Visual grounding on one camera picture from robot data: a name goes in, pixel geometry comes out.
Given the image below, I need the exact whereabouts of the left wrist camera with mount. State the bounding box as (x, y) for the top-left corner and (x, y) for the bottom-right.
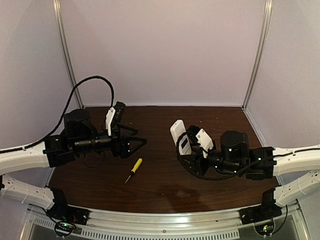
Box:
(105, 101), (126, 137)

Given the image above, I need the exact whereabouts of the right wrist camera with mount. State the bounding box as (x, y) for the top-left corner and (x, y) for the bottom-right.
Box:
(196, 128), (214, 159)

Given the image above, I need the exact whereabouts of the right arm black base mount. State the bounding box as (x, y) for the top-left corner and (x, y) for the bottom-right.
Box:
(239, 204), (284, 238)

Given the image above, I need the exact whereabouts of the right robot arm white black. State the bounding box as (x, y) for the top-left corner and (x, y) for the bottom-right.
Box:
(170, 119), (320, 207)

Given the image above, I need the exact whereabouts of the yellow handled screwdriver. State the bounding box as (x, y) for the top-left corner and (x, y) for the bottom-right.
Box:
(124, 158), (143, 184)

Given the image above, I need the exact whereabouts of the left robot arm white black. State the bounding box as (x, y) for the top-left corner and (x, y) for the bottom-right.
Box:
(0, 107), (147, 211)

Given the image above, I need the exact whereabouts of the left black braided cable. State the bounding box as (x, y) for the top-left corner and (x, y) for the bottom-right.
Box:
(0, 75), (116, 153)

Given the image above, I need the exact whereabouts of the left aluminium frame post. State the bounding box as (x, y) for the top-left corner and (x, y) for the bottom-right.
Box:
(52, 0), (84, 111)

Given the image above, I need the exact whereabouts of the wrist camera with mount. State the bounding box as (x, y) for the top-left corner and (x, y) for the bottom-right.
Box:
(105, 101), (126, 137)
(196, 128), (214, 159)

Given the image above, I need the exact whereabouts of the black braided cable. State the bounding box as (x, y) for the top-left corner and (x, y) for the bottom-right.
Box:
(0, 75), (116, 153)
(174, 134), (320, 181)

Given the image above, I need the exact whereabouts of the aluminium frame post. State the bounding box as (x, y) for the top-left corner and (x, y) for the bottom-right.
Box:
(52, 0), (84, 111)
(242, 0), (273, 111)

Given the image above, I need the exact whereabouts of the right aluminium frame post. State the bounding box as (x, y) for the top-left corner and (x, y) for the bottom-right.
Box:
(242, 0), (273, 111)

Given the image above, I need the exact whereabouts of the front aluminium rail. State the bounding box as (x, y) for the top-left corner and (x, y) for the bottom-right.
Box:
(18, 201), (312, 240)

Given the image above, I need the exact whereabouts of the right black braided cable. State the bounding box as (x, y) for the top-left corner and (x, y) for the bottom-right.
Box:
(174, 134), (320, 181)

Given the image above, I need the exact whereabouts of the white red remote control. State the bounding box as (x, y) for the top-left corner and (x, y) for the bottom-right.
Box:
(169, 119), (193, 156)

